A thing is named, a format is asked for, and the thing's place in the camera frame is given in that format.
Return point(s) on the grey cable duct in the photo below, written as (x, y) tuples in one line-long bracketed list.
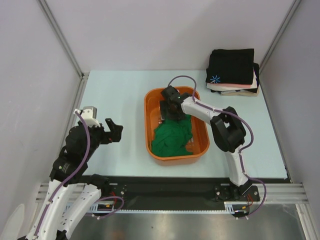
[(227, 208)]

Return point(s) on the black folded t shirt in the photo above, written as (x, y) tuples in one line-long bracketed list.
[(233, 66)]

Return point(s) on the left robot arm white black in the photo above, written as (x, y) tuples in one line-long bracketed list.
[(56, 221)]

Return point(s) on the aluminium corner post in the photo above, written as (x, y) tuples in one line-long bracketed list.
[(53, 23), (281, 30)]

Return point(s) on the aluminium corner post right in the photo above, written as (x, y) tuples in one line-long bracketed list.
[(281, 30)]

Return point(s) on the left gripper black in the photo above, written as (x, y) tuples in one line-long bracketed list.
[(114, 135)]

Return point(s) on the aluminium frame rail front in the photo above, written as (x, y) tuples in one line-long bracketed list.
[(276, 193)]

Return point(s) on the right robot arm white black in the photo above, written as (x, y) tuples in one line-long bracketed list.
[(227, 129)]

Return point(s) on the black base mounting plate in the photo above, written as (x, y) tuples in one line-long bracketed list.
[(173, 193)]

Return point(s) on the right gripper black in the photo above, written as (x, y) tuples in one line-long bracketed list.
[(166, 113)]

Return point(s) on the green t shirt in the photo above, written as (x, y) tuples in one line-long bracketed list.
[(171, 138)]

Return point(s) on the aluminium corner post left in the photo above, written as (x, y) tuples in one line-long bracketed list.
[(53, 23)]

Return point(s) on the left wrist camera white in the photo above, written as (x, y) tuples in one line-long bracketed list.
[(89, 115)]

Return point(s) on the cream folded t shirt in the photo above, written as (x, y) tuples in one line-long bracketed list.
[(253, 91)]

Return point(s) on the orange plastic basket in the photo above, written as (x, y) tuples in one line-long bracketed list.
[(199, 144)]

